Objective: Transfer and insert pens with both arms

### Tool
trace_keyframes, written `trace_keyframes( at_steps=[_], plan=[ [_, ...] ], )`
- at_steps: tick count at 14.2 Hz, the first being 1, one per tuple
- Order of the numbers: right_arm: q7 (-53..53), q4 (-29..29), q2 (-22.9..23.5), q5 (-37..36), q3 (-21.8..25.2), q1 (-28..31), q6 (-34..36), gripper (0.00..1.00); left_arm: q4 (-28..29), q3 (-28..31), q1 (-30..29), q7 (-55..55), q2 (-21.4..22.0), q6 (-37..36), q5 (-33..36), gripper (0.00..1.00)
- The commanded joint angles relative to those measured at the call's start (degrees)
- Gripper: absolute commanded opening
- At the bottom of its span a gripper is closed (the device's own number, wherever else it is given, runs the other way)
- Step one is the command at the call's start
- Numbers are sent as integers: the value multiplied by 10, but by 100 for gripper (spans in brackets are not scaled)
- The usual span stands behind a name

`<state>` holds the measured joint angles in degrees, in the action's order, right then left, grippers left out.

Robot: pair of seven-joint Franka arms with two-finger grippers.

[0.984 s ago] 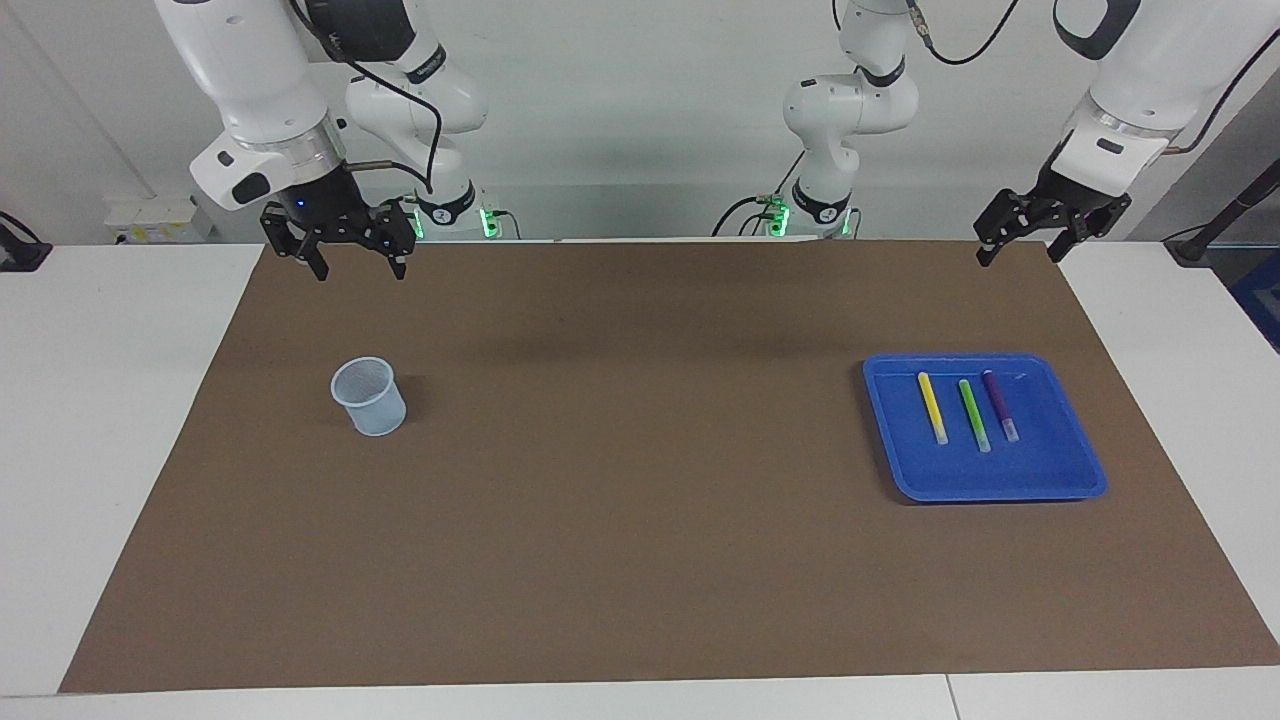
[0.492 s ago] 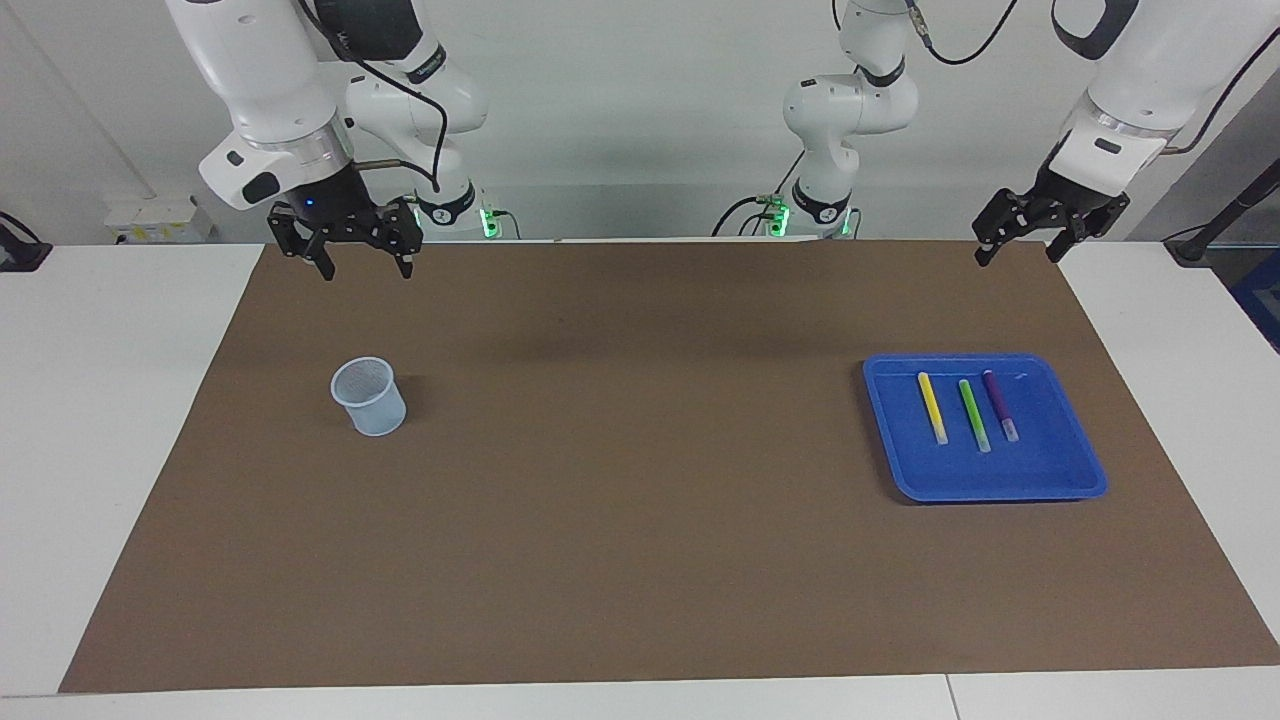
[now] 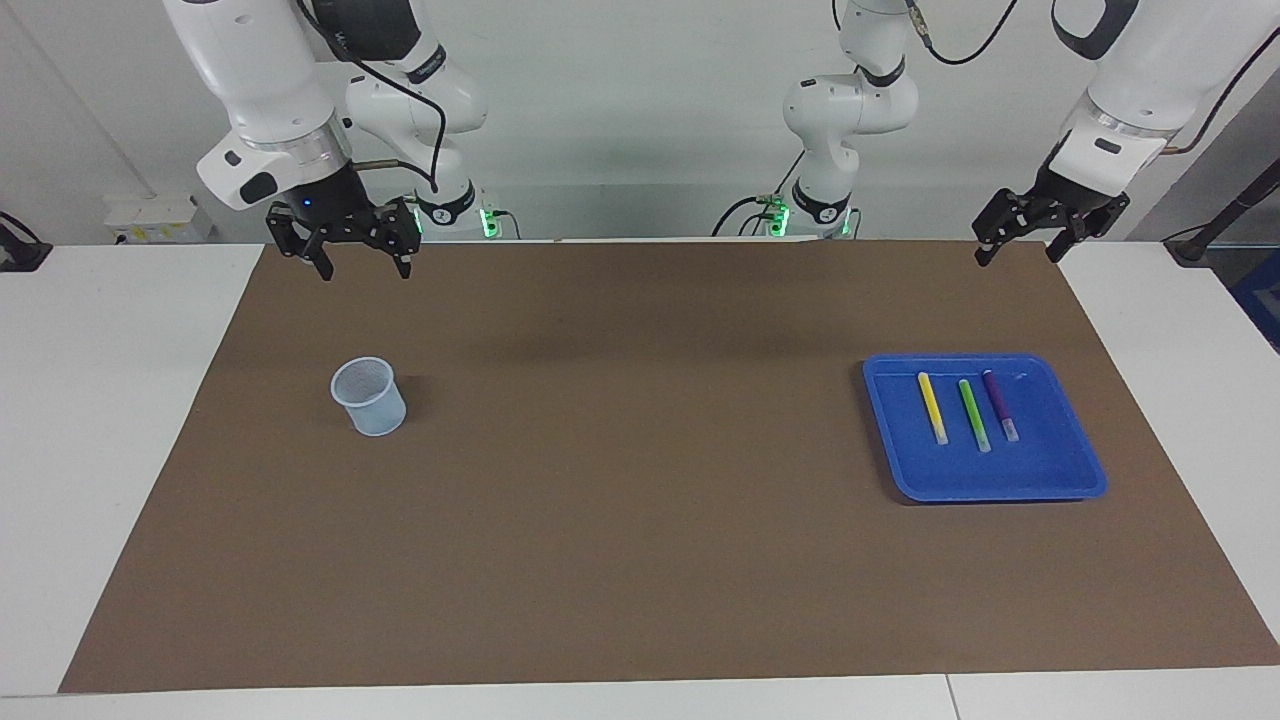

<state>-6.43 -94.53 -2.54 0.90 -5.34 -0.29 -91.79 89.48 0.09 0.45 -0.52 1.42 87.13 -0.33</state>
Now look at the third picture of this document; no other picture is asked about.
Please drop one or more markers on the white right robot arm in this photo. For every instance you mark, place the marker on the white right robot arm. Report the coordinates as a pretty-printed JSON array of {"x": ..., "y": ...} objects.
[{"x": 260, "y": 80}]

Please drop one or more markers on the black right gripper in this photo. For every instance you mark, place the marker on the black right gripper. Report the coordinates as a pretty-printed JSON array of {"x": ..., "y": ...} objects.
[{"x": 330, "y": 205}]

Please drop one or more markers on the blue box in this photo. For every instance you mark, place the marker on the blue box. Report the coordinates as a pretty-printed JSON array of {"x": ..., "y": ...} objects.
[{"x": 1262, "y": 300}]

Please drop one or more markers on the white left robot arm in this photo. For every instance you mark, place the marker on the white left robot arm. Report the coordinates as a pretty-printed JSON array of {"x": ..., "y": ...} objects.
[{"x": 1150, "y": 70}]

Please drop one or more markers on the yellow pen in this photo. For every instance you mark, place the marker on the yellow pen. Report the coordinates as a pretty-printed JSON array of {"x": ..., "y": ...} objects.
[{"x": 931, "y": 405}]

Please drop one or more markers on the blue plastic tray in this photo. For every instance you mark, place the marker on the blue plastic tray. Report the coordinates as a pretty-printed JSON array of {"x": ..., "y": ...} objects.
[{"x": 950, "y": 470}]

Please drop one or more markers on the purple pen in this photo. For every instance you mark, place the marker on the purple pen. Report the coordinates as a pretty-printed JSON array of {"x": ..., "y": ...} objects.
[{"x": 997, "y": 398}]

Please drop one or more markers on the black table clamp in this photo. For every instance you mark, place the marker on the black table clamp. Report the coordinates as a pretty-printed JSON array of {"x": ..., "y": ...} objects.
[{"x": 20, "y": 255}]

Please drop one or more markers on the white wall outlet box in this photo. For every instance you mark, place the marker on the white wall outlet box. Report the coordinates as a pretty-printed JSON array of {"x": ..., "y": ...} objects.
[{"x": 150, "y": 215}]

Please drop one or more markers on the green pen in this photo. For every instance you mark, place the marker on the green pen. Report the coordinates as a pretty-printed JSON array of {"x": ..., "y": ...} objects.
[{"x": 972, "y": 412}]

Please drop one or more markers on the black stand leg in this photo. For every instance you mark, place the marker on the black stand leg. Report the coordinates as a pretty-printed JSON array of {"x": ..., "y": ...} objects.
[{"x": 1190, "y": 245}]

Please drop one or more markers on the pale blue mesh pen cup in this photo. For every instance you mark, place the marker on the pale blue mesh pen cup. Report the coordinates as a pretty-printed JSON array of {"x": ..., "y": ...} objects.
[{"x": 372, "y": 405}]

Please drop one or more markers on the brown table mat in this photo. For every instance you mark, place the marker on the brown table mat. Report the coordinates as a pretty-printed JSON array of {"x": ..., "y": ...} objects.
[{"x": 640, "y": 500}]

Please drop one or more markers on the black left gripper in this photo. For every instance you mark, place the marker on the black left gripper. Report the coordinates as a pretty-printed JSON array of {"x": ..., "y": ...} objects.
[{"x": 1062, "y": 200}]

